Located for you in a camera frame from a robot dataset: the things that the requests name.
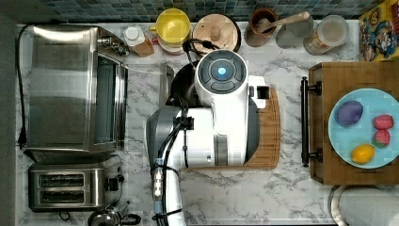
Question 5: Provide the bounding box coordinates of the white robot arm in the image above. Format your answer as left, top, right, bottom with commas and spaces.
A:
144, 49, 268, 226

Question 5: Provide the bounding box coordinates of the wooden cutting board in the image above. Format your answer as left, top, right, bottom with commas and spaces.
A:
169, 87, 280, 169

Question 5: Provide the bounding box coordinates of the round wooden lid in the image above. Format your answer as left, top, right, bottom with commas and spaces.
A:
192, 13, 242, 52

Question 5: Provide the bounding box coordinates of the yellow cup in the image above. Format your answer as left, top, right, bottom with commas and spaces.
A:
149, 8, 191, 47

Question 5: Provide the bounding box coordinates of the brown jar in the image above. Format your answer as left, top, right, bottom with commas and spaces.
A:
244, 8, 278, 47

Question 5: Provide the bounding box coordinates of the white capped bottle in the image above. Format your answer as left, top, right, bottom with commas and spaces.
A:
123, 25, 154, 57

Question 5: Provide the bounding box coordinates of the wooden spoon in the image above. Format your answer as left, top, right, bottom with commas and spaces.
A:
255, 11, 311, 33

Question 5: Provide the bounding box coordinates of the grey metal cup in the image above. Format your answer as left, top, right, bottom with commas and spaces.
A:
276, 16, 313, 49

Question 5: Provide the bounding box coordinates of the stainless steel toaster oven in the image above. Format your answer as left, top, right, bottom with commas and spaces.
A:
27, 24, 128, 153

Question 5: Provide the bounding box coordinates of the silver kettle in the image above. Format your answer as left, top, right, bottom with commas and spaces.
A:
88, 201, 141, 226

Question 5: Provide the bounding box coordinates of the purple toy fruit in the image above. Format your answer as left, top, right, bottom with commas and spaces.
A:
335, 101, 363, 127

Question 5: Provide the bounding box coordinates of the clear glass jar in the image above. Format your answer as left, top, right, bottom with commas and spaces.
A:
303, 15, 349, 56

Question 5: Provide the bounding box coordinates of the yellow toy lemon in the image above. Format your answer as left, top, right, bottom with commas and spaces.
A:
351, 144, 375, 165

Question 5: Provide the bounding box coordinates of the light blue plate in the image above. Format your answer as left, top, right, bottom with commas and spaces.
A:
327, 89, 399, 169

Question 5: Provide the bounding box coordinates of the upper red toy strawberry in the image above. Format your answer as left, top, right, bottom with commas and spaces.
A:
373, 114, 394, 130

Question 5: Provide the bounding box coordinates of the red toy strawberry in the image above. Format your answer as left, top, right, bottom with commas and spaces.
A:
373, 114, 394, 130
372, 130, 391, 148

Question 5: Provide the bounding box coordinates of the lower red toy strawberry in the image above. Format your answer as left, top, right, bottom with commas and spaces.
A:
372, 130, 391, 148

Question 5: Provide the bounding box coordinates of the colourful cereal box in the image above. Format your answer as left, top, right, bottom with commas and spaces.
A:
359, 0, 399, 62

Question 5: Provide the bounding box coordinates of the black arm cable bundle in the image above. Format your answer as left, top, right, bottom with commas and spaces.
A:
151, 39, 221, 226

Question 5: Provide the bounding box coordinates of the wooden tray with black handle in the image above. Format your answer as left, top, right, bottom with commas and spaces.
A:
300, 62, 398, 186

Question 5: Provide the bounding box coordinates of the black power cable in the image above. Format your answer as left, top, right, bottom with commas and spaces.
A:
15, 24, 31, 151

